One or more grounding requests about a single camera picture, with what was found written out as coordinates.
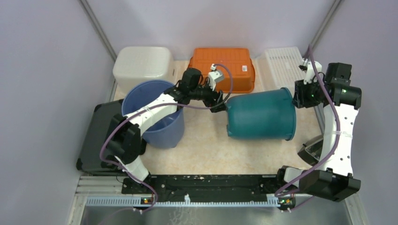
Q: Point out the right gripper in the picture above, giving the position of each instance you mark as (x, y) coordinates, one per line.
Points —
(299, 100)

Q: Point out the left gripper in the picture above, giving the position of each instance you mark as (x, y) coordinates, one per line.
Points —
(214, 97)

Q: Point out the teal bucket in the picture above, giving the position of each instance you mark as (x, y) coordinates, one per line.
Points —
(262, 115)

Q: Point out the white perforated basket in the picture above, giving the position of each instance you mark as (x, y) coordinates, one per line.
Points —
(278, 68)

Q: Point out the orange plastic tub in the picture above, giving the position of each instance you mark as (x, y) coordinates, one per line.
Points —
(237, 60)

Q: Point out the blue bucket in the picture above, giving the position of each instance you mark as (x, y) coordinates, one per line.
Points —
(167, 132)

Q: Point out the translucent white plastic tub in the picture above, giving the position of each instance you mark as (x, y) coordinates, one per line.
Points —
(137, 64)

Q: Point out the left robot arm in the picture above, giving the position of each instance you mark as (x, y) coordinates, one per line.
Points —
(122, 146)

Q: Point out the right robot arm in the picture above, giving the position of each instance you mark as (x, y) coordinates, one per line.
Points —
(332, 178)

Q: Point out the small black clear box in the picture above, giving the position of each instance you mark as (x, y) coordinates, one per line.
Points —
(311, 150)

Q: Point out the black case on left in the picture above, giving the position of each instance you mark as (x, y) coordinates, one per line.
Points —
(89, 161)

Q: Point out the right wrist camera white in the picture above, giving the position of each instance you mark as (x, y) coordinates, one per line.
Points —
(307, 66)

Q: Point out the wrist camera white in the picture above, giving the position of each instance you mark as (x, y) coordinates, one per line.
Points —
(307, 66)
(215, 76)

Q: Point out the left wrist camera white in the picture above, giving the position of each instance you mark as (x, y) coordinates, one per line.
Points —
(215, 76)

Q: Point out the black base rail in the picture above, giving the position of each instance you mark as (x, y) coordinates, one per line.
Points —
(207, 188)

